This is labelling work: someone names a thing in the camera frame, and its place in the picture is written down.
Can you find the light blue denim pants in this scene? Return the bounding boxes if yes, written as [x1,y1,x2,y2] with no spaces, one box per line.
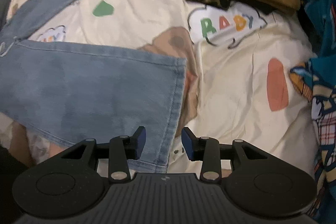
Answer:
[1,0,186,173]

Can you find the cream bear print bedsheet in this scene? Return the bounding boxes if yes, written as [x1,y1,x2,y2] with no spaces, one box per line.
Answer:
[1,0,318,173]

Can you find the dark grey quilt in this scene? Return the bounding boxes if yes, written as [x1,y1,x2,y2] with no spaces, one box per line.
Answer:
[0,0,11,29]

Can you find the blue cartoon print blanket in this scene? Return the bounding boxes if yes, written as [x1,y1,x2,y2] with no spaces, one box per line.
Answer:
[290,0,335,223]

